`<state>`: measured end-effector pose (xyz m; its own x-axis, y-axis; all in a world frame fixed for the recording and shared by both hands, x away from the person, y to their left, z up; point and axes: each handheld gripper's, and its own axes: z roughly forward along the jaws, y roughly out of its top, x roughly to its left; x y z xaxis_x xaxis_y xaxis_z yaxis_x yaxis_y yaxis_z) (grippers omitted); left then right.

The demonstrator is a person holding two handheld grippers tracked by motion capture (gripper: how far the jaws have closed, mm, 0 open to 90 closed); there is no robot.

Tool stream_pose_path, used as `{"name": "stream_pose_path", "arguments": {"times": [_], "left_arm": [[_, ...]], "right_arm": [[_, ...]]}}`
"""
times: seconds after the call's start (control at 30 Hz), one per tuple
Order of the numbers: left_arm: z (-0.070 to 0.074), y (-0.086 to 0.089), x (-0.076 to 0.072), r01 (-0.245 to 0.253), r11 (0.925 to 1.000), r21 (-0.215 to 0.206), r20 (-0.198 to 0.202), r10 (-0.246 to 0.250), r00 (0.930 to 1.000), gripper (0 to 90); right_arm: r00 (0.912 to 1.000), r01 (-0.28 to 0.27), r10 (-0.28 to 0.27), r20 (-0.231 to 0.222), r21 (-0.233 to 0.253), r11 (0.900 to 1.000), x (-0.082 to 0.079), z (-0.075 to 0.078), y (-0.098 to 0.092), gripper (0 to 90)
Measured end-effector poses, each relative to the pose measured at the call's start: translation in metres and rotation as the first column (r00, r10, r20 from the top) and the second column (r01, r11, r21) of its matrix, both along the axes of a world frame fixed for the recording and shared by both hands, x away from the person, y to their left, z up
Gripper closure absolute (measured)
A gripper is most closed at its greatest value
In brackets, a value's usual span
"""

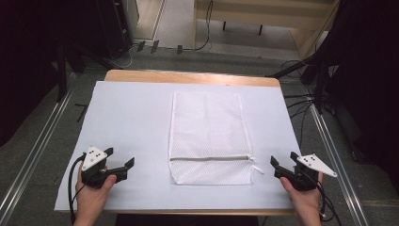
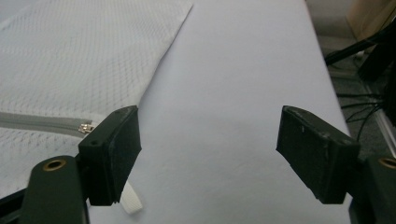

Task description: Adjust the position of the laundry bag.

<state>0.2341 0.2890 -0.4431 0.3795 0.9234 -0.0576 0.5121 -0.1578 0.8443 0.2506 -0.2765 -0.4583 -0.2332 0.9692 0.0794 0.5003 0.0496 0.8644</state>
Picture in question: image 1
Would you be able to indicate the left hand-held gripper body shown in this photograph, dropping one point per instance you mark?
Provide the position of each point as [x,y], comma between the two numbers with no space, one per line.
[92,158]

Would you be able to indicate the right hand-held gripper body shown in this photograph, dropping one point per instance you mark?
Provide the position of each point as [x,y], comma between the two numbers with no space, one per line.
[306,175]

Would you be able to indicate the white mesh laundry bag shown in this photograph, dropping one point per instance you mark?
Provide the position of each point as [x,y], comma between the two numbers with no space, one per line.
[207,135]

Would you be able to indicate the person's right hand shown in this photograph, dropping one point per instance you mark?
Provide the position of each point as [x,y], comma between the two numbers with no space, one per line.
[306,201]

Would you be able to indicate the person's left hand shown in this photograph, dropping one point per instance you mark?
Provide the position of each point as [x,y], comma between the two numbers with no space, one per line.
[92,199]

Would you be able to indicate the white table mat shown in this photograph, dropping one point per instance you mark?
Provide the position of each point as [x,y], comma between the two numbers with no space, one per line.
[135,125]

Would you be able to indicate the person's dark clothing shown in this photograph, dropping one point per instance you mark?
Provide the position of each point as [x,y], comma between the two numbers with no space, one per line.
[188,220]

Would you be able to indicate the wooden table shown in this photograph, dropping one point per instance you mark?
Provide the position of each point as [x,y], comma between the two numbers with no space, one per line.
[188,77]

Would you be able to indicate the black curtain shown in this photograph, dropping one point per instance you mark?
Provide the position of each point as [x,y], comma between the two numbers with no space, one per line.
[28,62]
[367,78]

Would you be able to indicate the dark cabinet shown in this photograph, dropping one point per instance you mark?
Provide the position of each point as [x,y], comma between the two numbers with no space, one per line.
[114,28]

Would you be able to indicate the light wooden bench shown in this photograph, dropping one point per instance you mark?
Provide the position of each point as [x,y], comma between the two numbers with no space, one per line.
[266,15]

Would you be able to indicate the metal floor rail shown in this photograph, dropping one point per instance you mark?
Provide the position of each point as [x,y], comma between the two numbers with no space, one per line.
[337,163]
[34,150]

